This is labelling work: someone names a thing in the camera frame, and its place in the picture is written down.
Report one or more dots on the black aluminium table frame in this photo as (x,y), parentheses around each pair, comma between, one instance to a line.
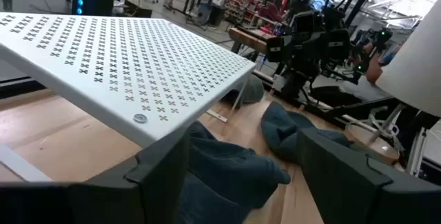
(344,108)

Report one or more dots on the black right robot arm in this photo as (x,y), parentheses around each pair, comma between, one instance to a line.
(296,82)

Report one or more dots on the blue denim cap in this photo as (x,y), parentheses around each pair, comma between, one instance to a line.
(279,131)
(224,169)

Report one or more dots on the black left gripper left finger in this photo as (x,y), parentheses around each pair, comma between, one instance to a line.
(155,182)

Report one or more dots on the white shade wooden base lamp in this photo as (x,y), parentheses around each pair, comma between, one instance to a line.
(417,62)

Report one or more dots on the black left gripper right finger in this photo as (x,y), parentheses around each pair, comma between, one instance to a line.
(344,189)

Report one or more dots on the wooden top metal leg table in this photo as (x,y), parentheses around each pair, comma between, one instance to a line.
(248,39)

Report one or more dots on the white perforated metal rack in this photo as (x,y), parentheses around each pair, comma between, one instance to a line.
(120,65)

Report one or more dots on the red parts shelf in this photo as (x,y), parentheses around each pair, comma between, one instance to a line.
(241,3)

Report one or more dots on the black background robot arm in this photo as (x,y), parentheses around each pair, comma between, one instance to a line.
(382,34)

